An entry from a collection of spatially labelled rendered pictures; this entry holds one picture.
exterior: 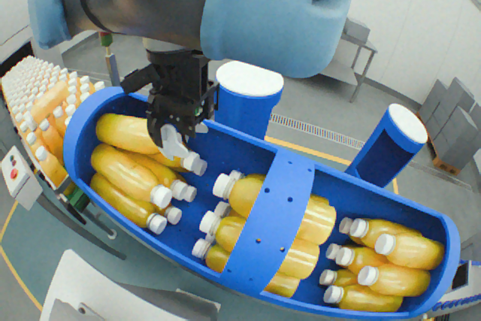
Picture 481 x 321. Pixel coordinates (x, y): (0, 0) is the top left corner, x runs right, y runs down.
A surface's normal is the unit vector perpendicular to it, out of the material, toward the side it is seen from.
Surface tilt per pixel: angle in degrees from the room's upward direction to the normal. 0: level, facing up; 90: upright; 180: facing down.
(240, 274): 59
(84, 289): 0
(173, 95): 1
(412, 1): 90
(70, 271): 0
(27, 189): 90
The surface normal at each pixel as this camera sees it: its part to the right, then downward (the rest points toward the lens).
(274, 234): -0.06, -0.32
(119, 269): 0.11, -0.67
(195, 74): -0.40, 0.65
